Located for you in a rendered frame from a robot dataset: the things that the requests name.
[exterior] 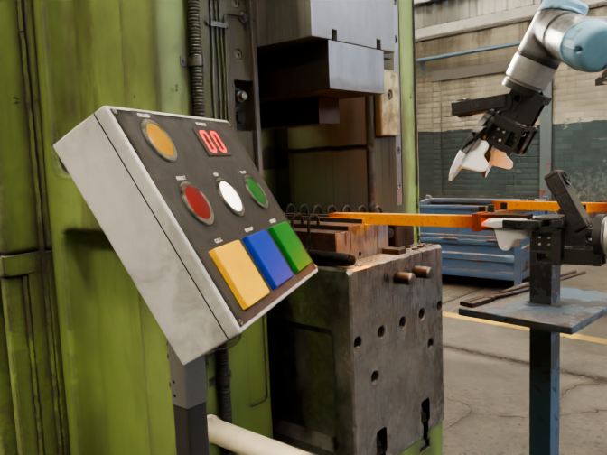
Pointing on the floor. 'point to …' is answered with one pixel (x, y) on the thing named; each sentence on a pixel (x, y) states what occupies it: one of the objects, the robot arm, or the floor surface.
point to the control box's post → (189, 404)
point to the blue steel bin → (475, 243)
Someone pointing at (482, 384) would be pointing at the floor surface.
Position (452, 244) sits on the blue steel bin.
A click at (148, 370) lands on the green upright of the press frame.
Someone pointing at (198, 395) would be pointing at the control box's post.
